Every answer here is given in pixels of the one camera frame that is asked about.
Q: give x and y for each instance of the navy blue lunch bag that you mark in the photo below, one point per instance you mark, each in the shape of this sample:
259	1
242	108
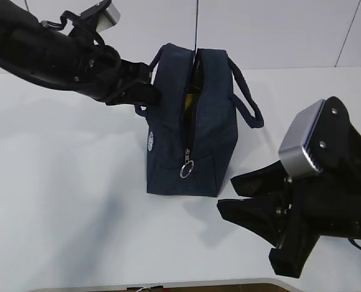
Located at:
189	153

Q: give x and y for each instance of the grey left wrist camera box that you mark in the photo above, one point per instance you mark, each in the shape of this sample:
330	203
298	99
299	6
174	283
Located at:
101	16

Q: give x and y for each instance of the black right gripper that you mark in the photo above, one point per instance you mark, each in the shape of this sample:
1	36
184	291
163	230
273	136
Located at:
326	204

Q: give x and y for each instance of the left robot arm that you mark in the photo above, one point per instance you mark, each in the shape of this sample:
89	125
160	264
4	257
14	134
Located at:
17	40

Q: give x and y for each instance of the yellow lemon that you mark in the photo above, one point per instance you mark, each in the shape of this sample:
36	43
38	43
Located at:
190	102

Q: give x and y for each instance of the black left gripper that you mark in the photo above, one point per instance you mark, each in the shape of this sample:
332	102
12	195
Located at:
69	55

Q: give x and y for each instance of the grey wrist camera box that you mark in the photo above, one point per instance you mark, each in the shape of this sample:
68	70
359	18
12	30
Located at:
101	16
294	152

